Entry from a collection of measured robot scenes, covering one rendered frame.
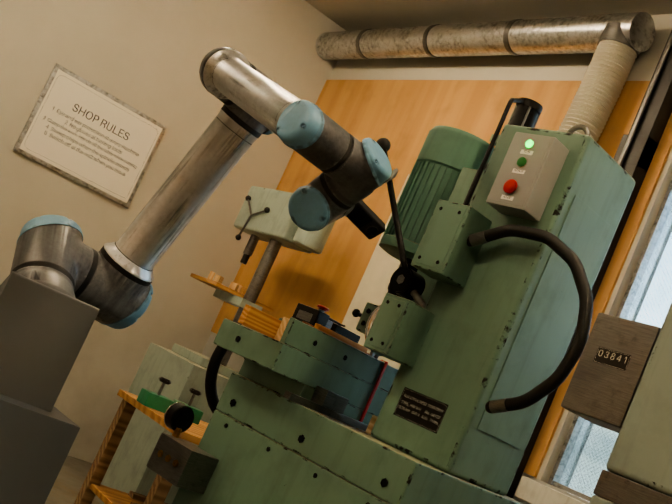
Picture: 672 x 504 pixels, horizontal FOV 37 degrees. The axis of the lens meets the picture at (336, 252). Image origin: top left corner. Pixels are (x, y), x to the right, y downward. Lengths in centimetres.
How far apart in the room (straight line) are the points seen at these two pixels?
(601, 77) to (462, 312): 207
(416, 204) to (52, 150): 297
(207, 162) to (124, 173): 269
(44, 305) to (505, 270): 101
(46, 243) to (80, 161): 261
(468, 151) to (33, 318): 103
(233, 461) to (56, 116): 306
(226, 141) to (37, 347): 65
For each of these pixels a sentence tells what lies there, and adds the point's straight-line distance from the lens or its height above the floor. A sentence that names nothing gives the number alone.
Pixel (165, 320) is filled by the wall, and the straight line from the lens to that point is 533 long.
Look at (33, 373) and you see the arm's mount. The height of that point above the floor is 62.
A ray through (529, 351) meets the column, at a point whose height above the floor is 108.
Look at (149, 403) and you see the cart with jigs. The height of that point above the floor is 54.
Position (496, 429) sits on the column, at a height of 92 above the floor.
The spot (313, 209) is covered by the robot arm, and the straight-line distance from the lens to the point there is 196.
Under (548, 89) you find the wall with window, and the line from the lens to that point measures 434.
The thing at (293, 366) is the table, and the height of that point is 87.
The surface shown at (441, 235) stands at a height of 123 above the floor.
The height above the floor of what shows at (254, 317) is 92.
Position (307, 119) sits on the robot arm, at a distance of 184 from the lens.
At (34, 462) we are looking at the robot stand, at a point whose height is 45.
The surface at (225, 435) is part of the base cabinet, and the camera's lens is 220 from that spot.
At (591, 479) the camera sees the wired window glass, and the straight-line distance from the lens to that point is 355.
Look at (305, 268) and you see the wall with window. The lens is 498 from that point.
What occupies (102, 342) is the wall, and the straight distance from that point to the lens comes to 522.
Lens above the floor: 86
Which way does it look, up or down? 7 degrees up
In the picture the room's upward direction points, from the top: 24 degrees clockwise
